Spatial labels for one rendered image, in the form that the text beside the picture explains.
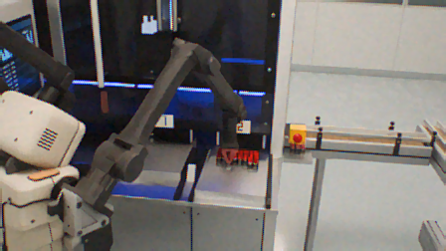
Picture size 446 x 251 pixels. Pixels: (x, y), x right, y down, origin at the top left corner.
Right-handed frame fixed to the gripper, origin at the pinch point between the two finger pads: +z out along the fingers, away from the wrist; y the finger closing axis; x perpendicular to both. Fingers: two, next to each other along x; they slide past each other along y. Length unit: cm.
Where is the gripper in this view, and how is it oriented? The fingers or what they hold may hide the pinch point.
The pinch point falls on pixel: (228, 159)
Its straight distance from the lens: 169.4
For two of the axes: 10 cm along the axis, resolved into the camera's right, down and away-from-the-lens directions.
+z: -0.3, 9.1, 4.1
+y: -1.3, -4.1, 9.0
